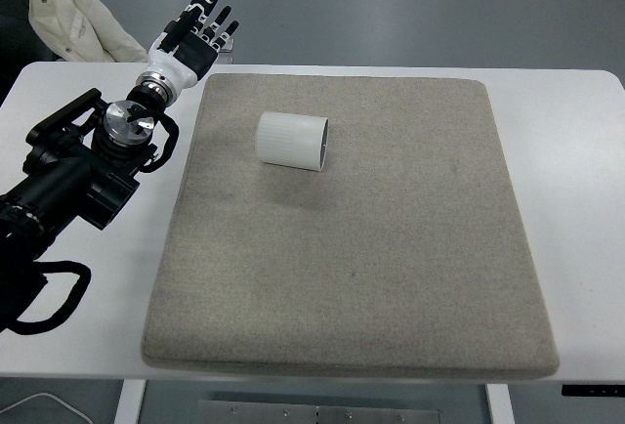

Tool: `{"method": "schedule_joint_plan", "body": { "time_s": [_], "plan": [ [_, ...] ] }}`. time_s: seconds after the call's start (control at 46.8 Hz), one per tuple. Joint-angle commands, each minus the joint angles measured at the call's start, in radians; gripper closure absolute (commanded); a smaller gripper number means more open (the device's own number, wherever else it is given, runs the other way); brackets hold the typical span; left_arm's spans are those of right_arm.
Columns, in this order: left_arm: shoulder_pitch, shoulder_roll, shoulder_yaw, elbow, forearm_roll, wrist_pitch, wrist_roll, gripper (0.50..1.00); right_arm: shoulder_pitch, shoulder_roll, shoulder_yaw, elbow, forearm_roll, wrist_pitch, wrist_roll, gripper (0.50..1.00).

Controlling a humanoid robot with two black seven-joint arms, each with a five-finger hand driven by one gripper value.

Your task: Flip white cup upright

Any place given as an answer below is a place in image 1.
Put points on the white table leg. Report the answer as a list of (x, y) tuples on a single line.
[(499, 404), (130, 402)]

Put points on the white ribbed cup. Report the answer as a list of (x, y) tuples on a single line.
[(292, 140)]

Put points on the grey fabric mat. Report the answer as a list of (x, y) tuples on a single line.
[(405, 256)]

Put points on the cream white jacket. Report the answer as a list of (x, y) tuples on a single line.
[(83, 31)]

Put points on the small metal floor box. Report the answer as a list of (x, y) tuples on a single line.
[(225, 56)]

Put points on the white left table leg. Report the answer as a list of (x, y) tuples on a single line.
[(130, 402)]

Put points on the white right table leg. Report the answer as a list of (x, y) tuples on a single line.
[(499, 404)]

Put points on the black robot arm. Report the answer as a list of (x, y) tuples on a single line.
[(83, 162)]

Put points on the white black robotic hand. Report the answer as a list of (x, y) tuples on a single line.
[(188, 47)]

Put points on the black table control panel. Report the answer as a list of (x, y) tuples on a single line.
[(593, 390)]

